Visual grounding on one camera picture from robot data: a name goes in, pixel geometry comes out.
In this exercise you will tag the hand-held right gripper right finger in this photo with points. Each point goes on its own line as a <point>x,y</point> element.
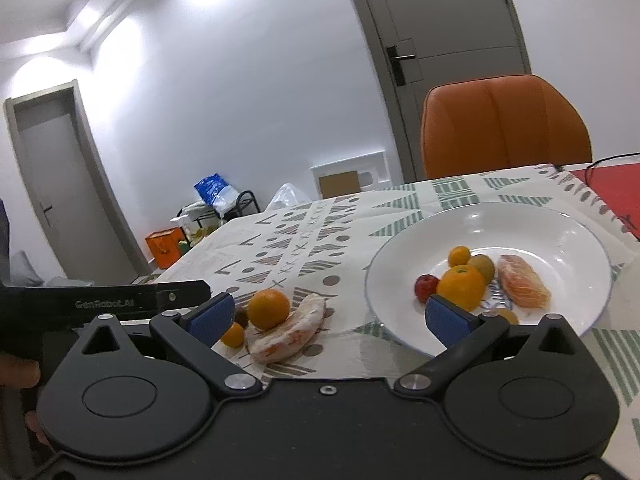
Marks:
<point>447,320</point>

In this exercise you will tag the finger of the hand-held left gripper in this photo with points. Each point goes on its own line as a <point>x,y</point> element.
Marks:
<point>182,294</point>

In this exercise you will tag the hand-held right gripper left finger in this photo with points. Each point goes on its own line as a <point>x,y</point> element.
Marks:
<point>212,316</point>

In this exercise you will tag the small dark red fruit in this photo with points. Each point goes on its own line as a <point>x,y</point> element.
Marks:
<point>241,317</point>

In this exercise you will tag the round orange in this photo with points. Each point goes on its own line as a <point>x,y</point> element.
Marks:
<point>461,287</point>
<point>268,309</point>

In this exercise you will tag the small yellow-green fruit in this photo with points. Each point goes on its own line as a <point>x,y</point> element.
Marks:
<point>484,267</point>

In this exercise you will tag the plastic-wrapped peeled orange segment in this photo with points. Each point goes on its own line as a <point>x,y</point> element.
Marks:
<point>290,335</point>

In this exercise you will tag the white plate with blue rim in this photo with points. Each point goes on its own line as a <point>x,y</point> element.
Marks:
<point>550,240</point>

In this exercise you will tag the person's left hand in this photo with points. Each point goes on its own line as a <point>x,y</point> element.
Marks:
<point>17,371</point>

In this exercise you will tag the orange paper bag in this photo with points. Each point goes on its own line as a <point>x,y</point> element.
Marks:
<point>165,249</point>

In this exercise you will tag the blue and white bag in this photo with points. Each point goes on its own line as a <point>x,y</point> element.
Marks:
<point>212,192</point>

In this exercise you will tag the black metal rack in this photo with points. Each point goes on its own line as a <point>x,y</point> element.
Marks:
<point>247,202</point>

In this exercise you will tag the white plastic bag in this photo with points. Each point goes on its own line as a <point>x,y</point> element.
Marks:
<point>286,197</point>

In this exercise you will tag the orange leather chair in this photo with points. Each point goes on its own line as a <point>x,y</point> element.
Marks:
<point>500,130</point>

